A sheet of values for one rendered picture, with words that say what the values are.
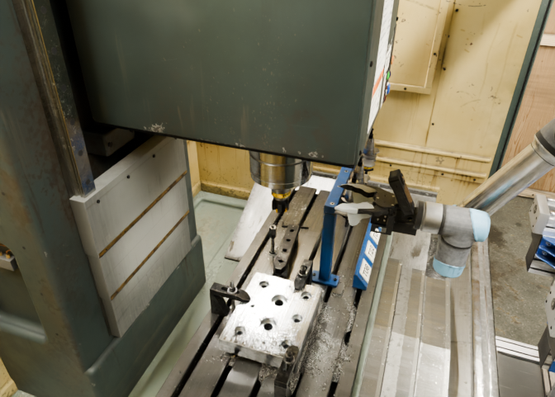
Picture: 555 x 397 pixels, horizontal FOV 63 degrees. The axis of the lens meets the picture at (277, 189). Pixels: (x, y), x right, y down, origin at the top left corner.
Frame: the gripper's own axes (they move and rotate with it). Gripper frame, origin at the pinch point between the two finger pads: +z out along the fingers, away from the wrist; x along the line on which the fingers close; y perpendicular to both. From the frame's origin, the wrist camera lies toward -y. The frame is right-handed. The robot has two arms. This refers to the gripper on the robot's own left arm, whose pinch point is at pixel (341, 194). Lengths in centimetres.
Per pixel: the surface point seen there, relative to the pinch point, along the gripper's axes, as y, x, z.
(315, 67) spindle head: -35.7, -13.4, 7.2
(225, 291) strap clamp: 41, -2, 31
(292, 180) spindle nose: -5.9, -6.6, 11.3
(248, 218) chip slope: 71, 74, 48
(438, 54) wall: -12, 96, -24
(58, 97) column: -24, -19, 61
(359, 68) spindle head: -36.8, -14.0, -1.1
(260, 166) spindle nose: -8.8, -7.4, 19.1
